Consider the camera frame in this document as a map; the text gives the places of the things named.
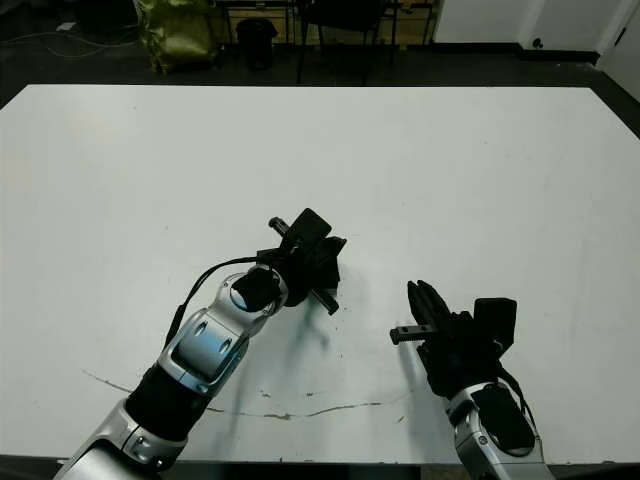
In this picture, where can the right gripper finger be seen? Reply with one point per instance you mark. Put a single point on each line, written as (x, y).
(436, 302)
(420, 302)

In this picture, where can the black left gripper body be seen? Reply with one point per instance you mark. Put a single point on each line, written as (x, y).
(310, 270)

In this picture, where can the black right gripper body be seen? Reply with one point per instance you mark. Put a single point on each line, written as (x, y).
(460, 360)

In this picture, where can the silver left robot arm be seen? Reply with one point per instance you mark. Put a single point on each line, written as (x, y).
(195, 360)

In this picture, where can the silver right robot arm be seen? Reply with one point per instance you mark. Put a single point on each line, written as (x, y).
(500, 435)

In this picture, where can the black trash bin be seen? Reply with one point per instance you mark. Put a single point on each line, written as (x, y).
(256, 42)

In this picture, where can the black office chair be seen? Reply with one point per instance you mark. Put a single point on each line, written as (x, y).
(345, 12)

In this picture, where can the crumpled yellow-green bag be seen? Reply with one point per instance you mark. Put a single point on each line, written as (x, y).
(175, 35)

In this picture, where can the white paper sheet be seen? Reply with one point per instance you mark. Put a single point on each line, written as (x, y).
(66, 26)

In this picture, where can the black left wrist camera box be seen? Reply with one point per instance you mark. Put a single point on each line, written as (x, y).
(310, 227)

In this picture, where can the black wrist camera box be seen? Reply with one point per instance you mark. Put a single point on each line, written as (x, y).
(495, 322)
(310, 227)

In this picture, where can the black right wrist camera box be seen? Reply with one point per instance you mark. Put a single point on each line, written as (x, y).
(495, 322)

